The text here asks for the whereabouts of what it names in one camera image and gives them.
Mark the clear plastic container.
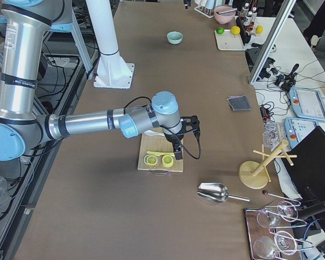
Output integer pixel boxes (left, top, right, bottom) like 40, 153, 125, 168
263, 122, 286, 150

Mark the lower blue teach pendant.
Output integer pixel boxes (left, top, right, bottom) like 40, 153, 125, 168
284, 117, 319, 148

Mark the copper wire bottle rack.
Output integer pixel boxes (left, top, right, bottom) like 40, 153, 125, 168
238, 3, 260, 36

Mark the steel scoop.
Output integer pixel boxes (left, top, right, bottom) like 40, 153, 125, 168
197, 182, 250, 203

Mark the yellow lemon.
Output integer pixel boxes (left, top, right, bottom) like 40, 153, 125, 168
230, 26, 241, 35

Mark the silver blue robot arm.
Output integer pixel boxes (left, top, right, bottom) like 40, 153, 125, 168
0, 1, 185, 161

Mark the green lime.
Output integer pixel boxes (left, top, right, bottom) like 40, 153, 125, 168
216, 28, 224, 34

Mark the wine glass rack tray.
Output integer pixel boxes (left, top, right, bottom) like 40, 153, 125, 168
244, 200, 314, 259

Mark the grey folded cloth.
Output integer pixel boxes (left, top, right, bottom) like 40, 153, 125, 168
227, 95, 251, 112

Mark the black monitor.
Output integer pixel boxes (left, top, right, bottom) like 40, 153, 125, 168
283, 126, 325, 201

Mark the aluminium frame post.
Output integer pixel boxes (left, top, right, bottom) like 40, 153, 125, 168
248, 0, 296, 85

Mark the upper blue teach pendant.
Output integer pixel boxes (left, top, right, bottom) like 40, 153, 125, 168
289, 87, 325, 121

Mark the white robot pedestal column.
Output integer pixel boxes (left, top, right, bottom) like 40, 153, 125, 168
86, 0, 135, 89

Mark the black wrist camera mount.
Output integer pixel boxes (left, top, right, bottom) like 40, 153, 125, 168
177, 115, 200, 139

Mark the wooden mug tree stand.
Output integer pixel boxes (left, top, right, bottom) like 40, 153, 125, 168
238, 139, 297, 189

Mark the pastel cup rack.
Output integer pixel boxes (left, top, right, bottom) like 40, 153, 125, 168
194, 0, 216, 18

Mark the pale green ceramic bowl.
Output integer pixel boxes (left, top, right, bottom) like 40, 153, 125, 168
166, 31, 183, 44

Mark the blue teach pendant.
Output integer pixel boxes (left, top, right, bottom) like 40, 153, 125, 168
289, 87, 325, 121
284, 117, 319, 148

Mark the bamboo cutting board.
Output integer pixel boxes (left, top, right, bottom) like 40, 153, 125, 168
138, 128, 184, 172

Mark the white ceramic spoon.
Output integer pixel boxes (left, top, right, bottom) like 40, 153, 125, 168
144, 130, 165, 137

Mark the cream serving tray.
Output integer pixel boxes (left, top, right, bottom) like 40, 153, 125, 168
214, 29, 244, 51

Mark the yellow plastic knife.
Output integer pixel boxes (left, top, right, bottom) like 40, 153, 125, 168
146, 151, 175, 157

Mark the lemon slice near handle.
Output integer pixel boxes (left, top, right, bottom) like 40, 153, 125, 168
161, 154, 174, 168

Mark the pink bowl with ice cubes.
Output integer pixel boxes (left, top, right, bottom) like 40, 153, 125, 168
214, 6, 237, 24

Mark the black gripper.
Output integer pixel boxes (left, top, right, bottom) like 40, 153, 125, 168
164, 127, 184, 160
183, 0, 190, 8

